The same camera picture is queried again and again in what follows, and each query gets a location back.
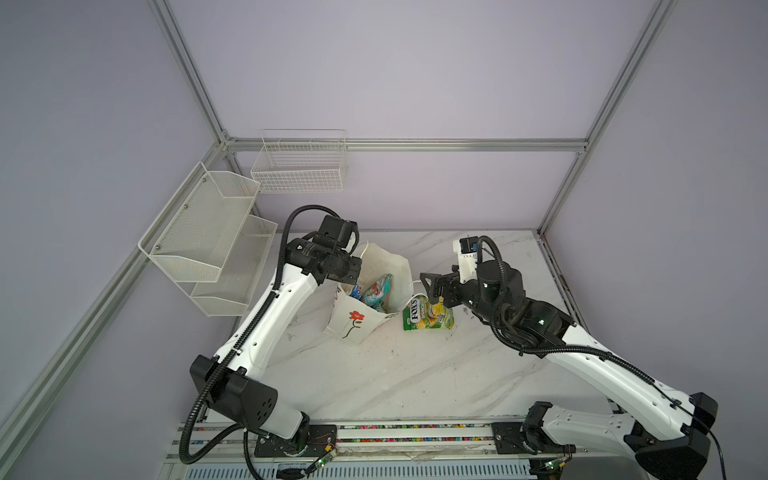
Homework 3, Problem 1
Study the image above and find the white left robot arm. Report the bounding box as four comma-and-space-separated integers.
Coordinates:
187, 232, 362, 450

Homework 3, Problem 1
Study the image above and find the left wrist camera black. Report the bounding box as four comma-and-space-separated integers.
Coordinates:
313, 215, 360, 253

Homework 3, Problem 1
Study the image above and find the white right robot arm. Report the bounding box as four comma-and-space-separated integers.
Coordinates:
420, 261, 718, 479

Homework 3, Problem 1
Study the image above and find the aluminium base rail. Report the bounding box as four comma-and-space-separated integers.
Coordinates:
158, 416, 648, 479

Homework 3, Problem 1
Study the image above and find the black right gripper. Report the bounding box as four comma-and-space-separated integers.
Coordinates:
416, 260, 502, 328

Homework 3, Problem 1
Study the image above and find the green Fox's spring tea bag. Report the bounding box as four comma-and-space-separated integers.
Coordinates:
402, 294, 455, 331

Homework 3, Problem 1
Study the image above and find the white wire wall basket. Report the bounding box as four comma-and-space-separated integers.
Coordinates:
251, 129, 348, 194

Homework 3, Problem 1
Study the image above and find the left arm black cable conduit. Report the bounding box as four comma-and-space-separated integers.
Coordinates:
178, 204, 340, 466

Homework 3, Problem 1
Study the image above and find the blue m&m's packet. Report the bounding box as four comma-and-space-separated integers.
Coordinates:
349, 284, 363, 300

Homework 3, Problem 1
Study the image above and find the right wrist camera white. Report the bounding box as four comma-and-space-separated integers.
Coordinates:
453, 236, 480, 284

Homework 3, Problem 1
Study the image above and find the teal Fox's large candy bag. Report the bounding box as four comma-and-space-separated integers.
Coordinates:
361, 273, 393, 312

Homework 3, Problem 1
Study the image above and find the white floral paper bag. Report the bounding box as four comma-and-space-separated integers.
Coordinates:
324, 242, 414, 345

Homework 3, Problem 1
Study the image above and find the white mesh wall basket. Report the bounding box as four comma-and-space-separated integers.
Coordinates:
138, 164, 277, 317

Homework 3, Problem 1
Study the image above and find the aluminium cage frame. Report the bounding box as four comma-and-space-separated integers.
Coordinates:
1, 1, 677, 476

